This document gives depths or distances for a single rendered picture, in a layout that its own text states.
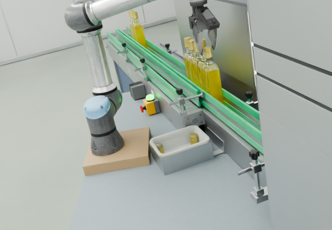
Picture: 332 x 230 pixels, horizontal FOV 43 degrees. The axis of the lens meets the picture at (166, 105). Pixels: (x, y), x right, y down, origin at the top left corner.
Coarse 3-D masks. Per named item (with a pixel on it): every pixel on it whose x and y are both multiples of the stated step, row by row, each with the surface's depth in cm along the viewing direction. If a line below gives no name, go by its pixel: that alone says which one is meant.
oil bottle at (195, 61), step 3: (195, 60) 188; (198, 60) 187; (195, 63) 188; (195, 66) 189; (195, 69) 190; (195, 72) 191; (198, 72) 188; (195, 75) 193; (198, 75) 189; (198, 78) 190; (198, 81) 191; (198, 84) 193
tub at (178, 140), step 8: (184, 128) 183; (192, 128) 183; (160, 136) 180; (168, 136) 181; (176, 136) 182; (184, 136) 183; (200, 136) 178; (152, 144) 175; (168, 144) 182; (176, 144) 183; (184, 144) 184; (200, 144) 168; (168, 152) 180; (176, 152) 166
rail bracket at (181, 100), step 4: (180, 88) 180; (176, 92) 180; (180, 92) 179; (180, 96) 180; (192, 96) 183; (196, 96) 183; (204, 96) 184; (180, 100) 180; (184, 100) 181; (168, 104) 180; (172, 104) 181; (180, 104) 181; (180, 112) 184; (184, 112) 183
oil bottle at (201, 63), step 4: (200, 60) 185; (200, 64) 183; (204, 64) 181; (200, 68) 183; (200, 72) 185; (200, 76) 186; (200, 80) 188; (204, 80) 184; (204, 84) 185; (204, 88) 186
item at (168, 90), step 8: (112, 40) 327; (120, 48) 303; (128, 56) 280; (136, 56) 256; (136, 64) 260; (152, 72) 225; (152, 80) 231; (160, 80) 213; (160, 88) 218; (168, 88) 202; (168, 96) 206; (176, 96) 192; (176, 104) 196
